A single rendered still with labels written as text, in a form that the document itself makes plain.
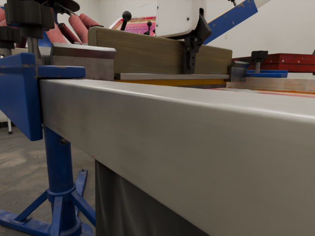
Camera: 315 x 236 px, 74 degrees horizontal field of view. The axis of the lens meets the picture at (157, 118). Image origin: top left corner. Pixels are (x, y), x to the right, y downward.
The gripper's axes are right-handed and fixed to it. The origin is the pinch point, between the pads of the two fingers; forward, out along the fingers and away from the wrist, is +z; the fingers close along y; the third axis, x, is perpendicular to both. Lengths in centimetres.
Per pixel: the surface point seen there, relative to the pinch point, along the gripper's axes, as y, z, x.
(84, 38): -55, -11, 4
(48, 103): 13.5, 4.3, -29.3
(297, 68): -4, -2, 96
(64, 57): 2.7, 0.3, -24.0
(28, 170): -203, 102, 4
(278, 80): 11.0, 3.2, 25.3
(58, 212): -73, 73, -6
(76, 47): 3.6, -1.0, -22.9
